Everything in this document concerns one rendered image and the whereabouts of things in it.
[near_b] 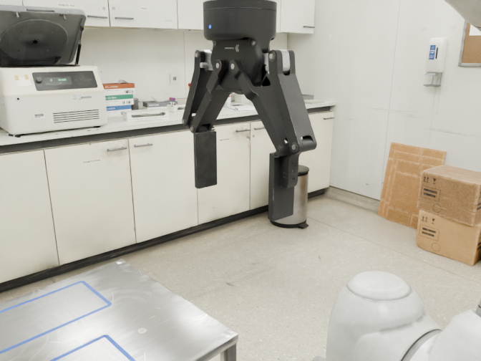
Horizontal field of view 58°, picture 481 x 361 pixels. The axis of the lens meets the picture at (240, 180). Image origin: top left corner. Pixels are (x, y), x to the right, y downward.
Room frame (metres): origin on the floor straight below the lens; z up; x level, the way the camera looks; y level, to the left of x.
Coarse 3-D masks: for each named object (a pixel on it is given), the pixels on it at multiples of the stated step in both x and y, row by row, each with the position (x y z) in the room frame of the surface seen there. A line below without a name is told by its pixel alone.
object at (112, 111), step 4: (108, 108) 3.05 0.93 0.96; (112, 108) 3.07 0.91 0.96; (116, 108) 3.09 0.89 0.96; (120, 108) 3.11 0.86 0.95; (124, 108) 3.13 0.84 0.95; (128, 108) 3.16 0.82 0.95; (108, 112) 3.05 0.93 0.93; (112, 112) 3.07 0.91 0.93; (116, 112) 3.09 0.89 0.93; (120, 112) 3.11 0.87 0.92; (108, 116) 3.05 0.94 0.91; (112, 116) 3.07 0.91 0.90; (116, 116) 3.09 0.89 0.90
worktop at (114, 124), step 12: (228, 108) 3.52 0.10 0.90; (108, 120) 2.89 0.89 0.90; (120, 120) 2.89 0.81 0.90; (144, 120) 2.89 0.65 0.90; (156, 120) 2.89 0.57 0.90; (168, 120) 2.89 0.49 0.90; (180, 120) 2.93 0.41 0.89; (0, 132) 2.47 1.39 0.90; (48, 132) 2.47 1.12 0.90; (60, 132) 2.47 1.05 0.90; (72, 132) 2.47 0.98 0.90; (84, 132) 2.52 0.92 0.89; (96, 132) 2.56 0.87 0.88; (108, 132) 2.61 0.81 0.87; (0, 144) 2.23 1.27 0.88
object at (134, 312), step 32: (64, 288) 0.89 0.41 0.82; (96, 288) 0.89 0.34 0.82; (128, 288) 0.89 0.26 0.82; (160, 288) 0.89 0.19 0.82; (0, 320) 0.77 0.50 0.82; (32, 320) 0.77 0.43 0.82; (64, 320) 0.77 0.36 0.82; (96, 320) 0.77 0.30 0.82; (128, 320) 0.77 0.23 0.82; (160, 320) 0.77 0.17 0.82; (192, 320) 0.77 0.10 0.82; (0, 352) 0.67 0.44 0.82; (32, 352) 0.67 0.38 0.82; (64, 352) 0.67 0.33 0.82; (96, 352) 0.67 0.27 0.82; (128, 352) 0.67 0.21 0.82; (160, 352) 0.67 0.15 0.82; (192, 352) 0.67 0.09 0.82; (224, 352) 0.71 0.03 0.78
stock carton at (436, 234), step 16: (432, 224) 2.75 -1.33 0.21; (448, 224) 2.67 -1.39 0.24; (464, 224) 2.60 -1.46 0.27; (480, 224) 2.57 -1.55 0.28; (416, 240) 2.82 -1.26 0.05; (432, 240) 2.73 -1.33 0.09; (448, 240) 2.66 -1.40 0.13; (464, 240) 2.59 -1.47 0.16; (480, 240) 2.57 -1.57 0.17; (448, 256) 2.65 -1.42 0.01; (464, 256) 2.58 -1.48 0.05; (480, 256) 2.62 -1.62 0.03
